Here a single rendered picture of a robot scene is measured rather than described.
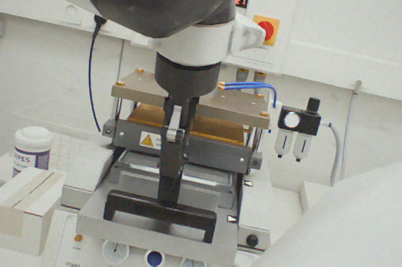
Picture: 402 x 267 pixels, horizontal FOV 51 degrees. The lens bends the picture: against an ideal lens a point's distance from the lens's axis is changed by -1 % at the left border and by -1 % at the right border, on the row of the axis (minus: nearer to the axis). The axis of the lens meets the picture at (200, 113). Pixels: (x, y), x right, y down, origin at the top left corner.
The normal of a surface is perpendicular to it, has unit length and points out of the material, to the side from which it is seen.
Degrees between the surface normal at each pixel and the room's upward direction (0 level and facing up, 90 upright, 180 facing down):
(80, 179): 41
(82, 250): 65
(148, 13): 122
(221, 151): 90
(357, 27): 90
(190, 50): 110
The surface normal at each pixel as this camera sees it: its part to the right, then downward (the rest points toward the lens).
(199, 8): 0.79, 0.43
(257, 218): 0.09, -0.56
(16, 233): -0.11, 0.25
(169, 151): -0.19, 0.72
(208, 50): 0.34, 0.61
